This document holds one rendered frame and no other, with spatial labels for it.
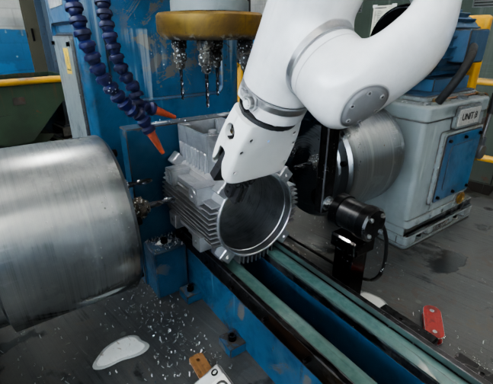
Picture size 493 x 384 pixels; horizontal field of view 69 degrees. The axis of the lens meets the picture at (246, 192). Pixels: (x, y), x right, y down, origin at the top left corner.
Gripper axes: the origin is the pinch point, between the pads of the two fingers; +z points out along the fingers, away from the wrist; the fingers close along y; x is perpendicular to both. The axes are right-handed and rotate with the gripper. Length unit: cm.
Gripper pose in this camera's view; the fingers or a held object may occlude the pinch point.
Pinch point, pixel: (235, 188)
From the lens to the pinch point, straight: 54.4
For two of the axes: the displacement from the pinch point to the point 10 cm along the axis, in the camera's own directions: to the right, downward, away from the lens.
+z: -2.8, 6.3, 7.3
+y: 8.2, -2.3, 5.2
